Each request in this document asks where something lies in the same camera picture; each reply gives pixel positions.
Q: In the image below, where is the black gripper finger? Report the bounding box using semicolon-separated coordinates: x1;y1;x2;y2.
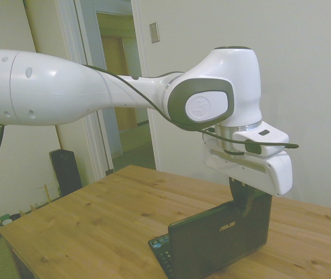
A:
228;177;244;215
241;183;255;217

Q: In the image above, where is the wooden stick rack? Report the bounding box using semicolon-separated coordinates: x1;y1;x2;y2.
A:
30;183;62;212

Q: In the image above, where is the wooden door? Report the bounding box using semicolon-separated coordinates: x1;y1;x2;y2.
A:
100;35;139;134

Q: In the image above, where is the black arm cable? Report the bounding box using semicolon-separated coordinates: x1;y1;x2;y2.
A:
0;35;300;173

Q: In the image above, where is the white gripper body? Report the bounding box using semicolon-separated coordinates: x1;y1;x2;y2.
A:
202;135;294;196

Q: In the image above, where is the black Asus laptop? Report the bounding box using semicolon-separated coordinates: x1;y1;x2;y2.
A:
148;190;272;279

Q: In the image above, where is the black tower speaker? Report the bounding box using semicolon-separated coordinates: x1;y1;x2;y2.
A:
49;148;83;199

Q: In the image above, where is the green and white cup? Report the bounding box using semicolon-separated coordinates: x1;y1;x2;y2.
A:
0;213;13;228

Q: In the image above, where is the metal light switch plate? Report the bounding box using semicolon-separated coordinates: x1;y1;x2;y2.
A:
149;22;161;45

